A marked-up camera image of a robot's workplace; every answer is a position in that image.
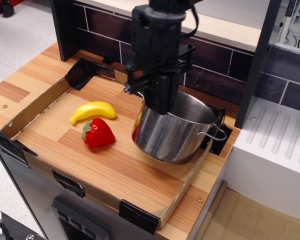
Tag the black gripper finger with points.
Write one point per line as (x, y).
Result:
(173, 89)
(156, 95)

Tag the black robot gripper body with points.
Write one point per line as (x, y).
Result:
(155, 41)

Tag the stainless steel pot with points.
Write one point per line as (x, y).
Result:
(176, 136)

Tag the cardboard fence with black tape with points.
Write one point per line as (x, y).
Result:
(162, 198)

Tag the yellow toy banana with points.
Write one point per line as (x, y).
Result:
(91, 109)

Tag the red toy strawberry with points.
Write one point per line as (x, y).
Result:
(96, 132)

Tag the light wooden shelf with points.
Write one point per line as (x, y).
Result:
(233, 35)

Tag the white toy sink drainboard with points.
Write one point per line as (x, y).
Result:
(264, 164)

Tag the black caster wheel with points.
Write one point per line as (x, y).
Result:
(6, 9)

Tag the grey oven control panel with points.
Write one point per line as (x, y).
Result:
(75, 225)

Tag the dark grey vertical post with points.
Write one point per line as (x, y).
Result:
(268, 37)

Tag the dark left vertical post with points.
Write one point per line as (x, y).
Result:
(65, 24)

